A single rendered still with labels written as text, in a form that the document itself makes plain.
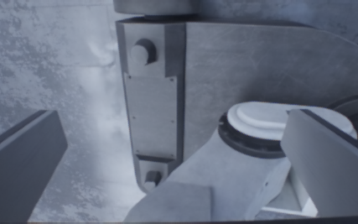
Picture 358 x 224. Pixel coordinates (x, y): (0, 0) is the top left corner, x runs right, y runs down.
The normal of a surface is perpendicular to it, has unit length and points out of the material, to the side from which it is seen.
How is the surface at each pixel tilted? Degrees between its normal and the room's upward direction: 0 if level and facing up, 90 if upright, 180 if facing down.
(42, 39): 0
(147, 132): 0
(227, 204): 90
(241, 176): 90
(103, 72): 0
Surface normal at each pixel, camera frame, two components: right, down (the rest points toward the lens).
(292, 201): 0.01, -0.87
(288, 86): -0.18, 0.48
